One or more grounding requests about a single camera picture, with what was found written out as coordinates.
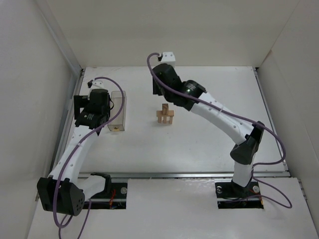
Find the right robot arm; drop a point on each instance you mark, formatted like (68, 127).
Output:
(193, 97)

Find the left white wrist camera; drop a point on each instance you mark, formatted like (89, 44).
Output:
(95, 84)

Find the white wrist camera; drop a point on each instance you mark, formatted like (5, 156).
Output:
(167, 57)
(95, 84)

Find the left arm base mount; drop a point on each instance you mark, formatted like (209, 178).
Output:
(116, 199)

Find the long wood block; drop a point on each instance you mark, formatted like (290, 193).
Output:
(170, 113)

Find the wood block numbered twelve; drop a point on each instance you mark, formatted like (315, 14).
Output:
(164, 109)

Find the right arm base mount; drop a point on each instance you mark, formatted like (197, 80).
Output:
(231, 196)

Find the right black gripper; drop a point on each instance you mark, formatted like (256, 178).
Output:
(157, 85)

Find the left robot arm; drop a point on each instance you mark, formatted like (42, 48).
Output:
(60, 191)

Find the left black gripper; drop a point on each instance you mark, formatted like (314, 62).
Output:
(79, 105)

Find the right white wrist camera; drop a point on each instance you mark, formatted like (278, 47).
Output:
(167, 57)

